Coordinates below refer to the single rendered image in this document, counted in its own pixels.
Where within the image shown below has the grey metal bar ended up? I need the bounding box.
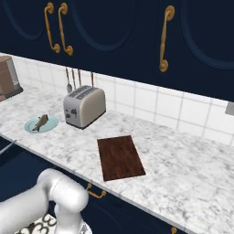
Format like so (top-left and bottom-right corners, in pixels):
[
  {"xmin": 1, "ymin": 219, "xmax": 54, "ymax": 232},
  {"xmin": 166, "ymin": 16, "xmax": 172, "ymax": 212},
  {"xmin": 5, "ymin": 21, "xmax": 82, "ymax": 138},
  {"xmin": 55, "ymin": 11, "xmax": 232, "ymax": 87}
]
[{"xmin": 0, "ymin": 139, "xmax": 17, "ymax": 155}]

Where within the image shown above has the brown piece of meat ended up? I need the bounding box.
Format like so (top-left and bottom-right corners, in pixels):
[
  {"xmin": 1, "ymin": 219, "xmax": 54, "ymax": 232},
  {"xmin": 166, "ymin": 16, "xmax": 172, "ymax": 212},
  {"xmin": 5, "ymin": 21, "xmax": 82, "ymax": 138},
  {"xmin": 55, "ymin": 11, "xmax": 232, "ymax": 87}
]
[{"xmin": 32, "ymin": 113, "xmax": 49, "ymax": 133}]

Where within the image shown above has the silver two-slot toaster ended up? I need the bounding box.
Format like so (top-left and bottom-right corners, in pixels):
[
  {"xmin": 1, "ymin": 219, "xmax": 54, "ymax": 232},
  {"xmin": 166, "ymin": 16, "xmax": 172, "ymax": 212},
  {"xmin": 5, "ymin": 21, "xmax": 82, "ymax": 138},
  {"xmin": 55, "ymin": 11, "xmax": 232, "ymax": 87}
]
[{"xmin": 62, "ymin": 85, "xmax": 107, "ymax": 130}]

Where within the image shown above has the grey wall socket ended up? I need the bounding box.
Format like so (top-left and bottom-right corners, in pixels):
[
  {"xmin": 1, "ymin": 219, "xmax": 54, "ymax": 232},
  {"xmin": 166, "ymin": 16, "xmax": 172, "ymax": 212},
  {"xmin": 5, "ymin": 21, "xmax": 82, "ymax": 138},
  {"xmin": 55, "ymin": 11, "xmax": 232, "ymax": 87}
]
[{"xmin": 224, "ymin": 101, "xmax": 234, "ymax": 117}]

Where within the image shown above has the gold cupboard handle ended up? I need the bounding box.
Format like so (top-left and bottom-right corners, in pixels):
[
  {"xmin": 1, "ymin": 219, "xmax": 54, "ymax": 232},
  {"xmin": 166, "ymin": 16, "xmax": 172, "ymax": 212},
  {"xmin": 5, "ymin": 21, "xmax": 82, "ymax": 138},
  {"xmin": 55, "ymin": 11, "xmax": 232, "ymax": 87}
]
[
  {"xmin": 43, "ymin": 2, "xmax": 61, "ymax": 54},
  {"xmin": 158, "ymin": 5, "xmax": 176, "ymax": 73},
  {"xmin": 58, "ymin": 2, "xmax": 74, "ymax": 57}
]

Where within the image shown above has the light blue plate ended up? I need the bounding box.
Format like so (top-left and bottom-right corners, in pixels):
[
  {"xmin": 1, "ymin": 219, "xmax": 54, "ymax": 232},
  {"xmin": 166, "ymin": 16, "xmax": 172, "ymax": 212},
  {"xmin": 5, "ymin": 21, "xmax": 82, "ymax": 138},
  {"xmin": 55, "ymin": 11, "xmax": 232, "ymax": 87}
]
[{"xmin": 24, "ymin": 114, "xmax": 59, "ymax": 134}]

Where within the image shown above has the navy drawer front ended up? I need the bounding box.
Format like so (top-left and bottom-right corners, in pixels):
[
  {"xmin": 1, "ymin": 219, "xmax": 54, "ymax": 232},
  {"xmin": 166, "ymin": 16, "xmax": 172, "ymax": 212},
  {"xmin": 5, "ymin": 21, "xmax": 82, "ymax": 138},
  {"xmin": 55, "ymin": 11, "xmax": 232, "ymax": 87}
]
[{"xmin": 77, "ymin": 177, "xmax": 186, "ymax": 234}]

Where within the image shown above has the navy drawer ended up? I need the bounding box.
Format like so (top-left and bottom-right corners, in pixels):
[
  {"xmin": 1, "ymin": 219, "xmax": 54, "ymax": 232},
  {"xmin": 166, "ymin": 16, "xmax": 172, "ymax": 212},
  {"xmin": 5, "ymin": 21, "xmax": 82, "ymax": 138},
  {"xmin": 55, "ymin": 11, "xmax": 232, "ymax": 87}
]
[
  {"xmin": 0, "ymin": 135, "xmax": 80, "ymax": 204},
  {"xmin": 77, "ymin": 177, "xmax": 186, "ymax": 234}
]

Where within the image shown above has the navy wall cupboard door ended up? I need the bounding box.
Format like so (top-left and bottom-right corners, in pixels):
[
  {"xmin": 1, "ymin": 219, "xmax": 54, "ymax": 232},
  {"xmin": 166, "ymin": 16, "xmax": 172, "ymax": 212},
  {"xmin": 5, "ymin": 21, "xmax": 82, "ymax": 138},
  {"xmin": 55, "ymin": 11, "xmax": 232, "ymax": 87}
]
[
  {"xmin": 55, "ymin": 0, "xmax": 157, "ymax": 83},
  {"xmin": 154, "ymin": 0, "xmax": 234, "ymax": 102},
  {"xmin": 0, "ymin": 0, "xmax": 59, "ymax": 64}
]

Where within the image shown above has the dark wooden cutting board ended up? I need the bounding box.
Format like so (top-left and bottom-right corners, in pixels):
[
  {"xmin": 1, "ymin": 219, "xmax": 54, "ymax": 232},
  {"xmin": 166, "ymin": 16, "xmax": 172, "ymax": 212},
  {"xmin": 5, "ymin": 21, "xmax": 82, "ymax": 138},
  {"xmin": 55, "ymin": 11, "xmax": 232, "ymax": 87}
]
[{"xmin": 96, "ymin": 134, "xmax": 147, "ymax": 182}]

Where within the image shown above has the hanging spoon with wooden handle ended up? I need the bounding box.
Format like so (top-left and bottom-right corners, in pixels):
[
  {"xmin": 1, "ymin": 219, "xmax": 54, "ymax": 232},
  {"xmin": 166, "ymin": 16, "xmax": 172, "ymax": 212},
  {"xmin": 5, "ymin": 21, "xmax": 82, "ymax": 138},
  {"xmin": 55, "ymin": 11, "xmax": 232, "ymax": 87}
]
[{"xmin": 65, "ymin": 67, "xmax": 73, "ymax": 94}]

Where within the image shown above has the brown and grey appliance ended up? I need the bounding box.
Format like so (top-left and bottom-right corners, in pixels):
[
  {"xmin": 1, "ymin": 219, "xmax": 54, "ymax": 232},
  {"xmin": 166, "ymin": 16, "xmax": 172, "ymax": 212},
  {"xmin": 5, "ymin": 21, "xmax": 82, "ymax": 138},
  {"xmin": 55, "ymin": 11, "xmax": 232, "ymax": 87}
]
[{"xmin": 0, "ymin": 55, "xmax": 25, "ymax": 102}]

